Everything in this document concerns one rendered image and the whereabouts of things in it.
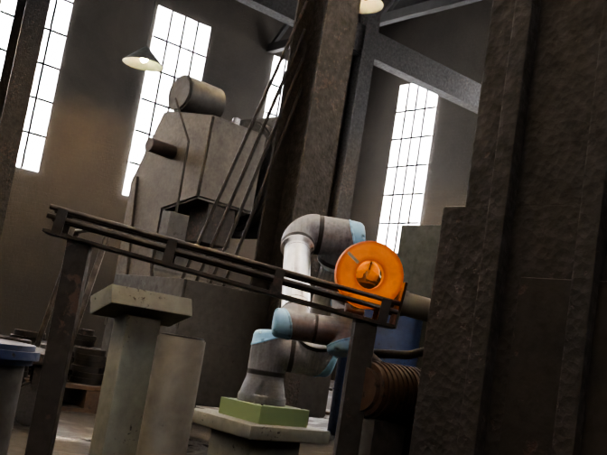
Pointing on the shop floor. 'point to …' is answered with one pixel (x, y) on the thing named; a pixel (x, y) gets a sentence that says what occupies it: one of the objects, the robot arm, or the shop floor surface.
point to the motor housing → (390, 405)
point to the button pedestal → (129, 361)
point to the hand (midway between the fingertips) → (369, 266)
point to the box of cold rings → (221, 337)
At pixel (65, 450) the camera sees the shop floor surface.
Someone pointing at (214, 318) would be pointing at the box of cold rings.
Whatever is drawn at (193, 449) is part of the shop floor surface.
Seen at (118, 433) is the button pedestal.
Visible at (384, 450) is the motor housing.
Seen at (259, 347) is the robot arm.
